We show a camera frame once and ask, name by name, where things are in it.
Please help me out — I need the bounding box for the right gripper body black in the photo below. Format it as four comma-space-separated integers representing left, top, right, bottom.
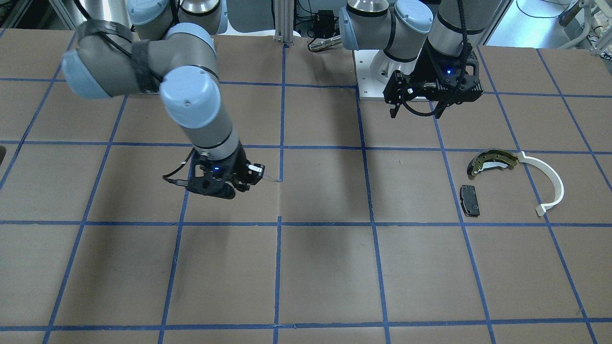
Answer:
186, 144, 251, 199

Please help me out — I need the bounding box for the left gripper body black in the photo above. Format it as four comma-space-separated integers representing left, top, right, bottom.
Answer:
384, 42, 483, 106

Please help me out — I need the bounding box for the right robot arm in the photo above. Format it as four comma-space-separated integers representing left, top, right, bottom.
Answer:
61, 0, 265, 199

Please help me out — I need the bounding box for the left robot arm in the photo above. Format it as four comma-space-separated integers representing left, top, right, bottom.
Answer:
339, 0, 502, 119

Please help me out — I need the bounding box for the curved brake shoe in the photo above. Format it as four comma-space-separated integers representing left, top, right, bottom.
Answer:
466, 149, 519, 179

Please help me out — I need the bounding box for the black brake pad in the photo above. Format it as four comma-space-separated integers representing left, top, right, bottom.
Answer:
459, 184, 481, 217

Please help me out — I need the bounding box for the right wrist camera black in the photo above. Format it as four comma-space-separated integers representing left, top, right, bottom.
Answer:
232, 162, 266, 193

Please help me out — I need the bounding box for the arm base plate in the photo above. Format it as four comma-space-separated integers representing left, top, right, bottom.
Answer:
353, 50, 417, 101

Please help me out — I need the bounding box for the white curved plastic bracket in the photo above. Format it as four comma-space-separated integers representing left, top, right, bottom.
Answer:
518, 151, 565, 216

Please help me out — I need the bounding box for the aluminium frame post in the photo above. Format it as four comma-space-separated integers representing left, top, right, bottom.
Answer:
273, 0, 295, 45

